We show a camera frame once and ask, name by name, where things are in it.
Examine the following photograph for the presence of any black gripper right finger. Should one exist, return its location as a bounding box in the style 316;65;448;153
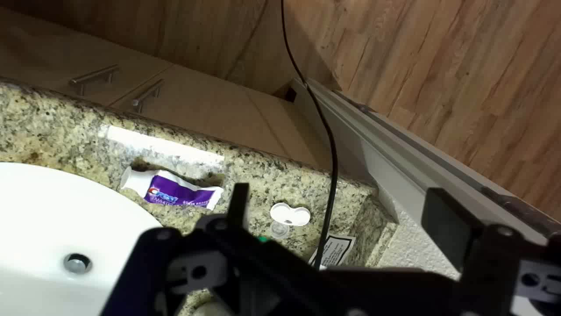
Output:
421;188;484;270

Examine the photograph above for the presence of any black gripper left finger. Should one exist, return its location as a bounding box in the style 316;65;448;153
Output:
227;183;250;228

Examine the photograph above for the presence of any white wooden drawer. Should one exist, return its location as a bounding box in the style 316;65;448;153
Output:
292;79;560;244

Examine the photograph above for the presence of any granite countertop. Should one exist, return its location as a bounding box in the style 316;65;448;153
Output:
0;81;397;267

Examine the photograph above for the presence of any purple white toothpaste tube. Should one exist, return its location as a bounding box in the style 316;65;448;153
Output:
120;169;225;211

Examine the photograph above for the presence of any white label sticker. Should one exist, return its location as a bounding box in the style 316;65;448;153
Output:
311;234;357;269

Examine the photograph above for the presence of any wooden vanity cabinet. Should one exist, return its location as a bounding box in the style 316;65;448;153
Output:
0;7;328;169

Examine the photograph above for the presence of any white sink basin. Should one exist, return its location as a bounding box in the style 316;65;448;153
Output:
0;163;160;316

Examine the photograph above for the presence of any black hanging cable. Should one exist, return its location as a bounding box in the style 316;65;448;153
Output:
279;0;342;270

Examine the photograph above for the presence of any silver cabinet handle right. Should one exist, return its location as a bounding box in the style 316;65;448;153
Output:
132;79;164;112

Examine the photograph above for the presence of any silver cabinet handle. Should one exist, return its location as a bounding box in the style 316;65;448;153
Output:
69;65;120;86
132;79;164;112

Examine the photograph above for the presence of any silver cabinet handle left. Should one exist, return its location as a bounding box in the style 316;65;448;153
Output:
69;65;120;86

